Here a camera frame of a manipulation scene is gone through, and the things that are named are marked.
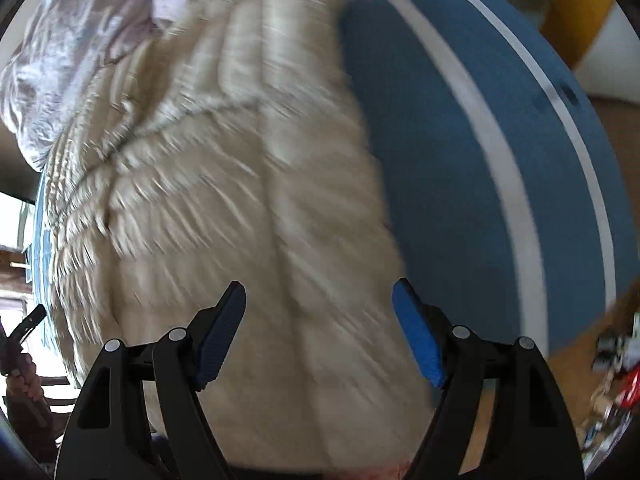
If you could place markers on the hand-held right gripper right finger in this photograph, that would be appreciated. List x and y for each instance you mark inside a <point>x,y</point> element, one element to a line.
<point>417,335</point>

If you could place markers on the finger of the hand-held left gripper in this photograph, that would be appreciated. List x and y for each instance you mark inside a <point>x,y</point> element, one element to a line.
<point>31,320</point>

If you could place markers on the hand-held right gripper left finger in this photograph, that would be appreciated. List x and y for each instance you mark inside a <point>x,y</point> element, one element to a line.
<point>219,340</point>

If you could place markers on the cream puffer jacket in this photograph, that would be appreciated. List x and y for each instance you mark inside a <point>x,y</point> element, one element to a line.
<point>240,185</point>

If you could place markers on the person's left hand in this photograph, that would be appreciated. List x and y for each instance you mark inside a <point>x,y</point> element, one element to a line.
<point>22,387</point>

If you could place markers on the blue white-striped bed sheet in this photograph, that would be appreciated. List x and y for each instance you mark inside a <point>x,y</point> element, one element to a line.
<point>450,160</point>

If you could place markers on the blurred floor clutter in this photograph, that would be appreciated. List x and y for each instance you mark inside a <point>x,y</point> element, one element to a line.
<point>615,390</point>

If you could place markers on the lavender patterned duvet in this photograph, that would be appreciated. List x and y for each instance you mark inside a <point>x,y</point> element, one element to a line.
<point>60,60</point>

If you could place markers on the yellow wooden door frame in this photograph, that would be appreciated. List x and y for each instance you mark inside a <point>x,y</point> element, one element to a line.
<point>575,10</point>

